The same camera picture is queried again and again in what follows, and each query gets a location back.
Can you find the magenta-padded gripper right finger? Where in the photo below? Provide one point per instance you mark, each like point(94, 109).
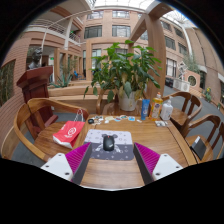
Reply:
point(148, 160)

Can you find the wooden armchair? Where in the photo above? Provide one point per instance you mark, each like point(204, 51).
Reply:
point(210, 120)
point(181, 116)
point(100, 106)
point(21, 120)

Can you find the pale yellow sticker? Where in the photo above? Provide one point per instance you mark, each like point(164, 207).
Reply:
point(109, 118)

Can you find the white sculpture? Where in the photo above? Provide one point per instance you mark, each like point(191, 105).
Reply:
point(182, 70)

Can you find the red paper bag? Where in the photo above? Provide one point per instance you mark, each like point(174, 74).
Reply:
point(68, 133)

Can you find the green plant in white pot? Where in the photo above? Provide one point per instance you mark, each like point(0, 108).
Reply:
point(123, 70)

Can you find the small black round object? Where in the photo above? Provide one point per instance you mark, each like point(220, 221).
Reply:
point(91, 121)

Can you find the blue and brown sticker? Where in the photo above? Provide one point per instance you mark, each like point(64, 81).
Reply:
point(123, 117)

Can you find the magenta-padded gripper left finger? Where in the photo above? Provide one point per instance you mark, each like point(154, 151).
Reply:
point(78, 160)

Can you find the white and grey mouse pad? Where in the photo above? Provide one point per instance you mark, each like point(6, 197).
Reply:
point(123, 146)

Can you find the black computer mouse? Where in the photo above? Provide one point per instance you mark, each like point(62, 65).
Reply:
point(108, 143)

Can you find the agave plant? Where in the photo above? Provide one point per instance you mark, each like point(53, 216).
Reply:
point(63, 81)

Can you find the black notebook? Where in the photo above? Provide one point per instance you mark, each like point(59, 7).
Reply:
point(199, 148)

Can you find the yellow bottle with orange cap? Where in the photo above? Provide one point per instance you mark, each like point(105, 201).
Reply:
point(155, 108)

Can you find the sunglasses sticker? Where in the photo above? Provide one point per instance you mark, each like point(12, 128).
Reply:
point(98, 118)

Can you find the blue tube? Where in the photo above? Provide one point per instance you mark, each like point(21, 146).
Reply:
point(145, 110)

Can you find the white pump bottle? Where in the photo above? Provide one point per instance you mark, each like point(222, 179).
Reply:
point(166, 111)

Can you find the blue and red sticker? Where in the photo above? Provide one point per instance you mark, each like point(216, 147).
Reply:
point(118, 119)

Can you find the crumpled clear plastic wrapper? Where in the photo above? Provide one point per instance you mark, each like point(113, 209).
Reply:
point(161, 123)

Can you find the blue and white sticker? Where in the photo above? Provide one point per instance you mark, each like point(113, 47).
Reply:
point(131, 118)

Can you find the dark red wooden pedestal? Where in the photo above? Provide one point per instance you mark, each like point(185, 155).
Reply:
point(35, 86)

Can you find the dark bust statue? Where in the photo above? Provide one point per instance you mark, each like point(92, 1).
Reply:
point(35, 60)

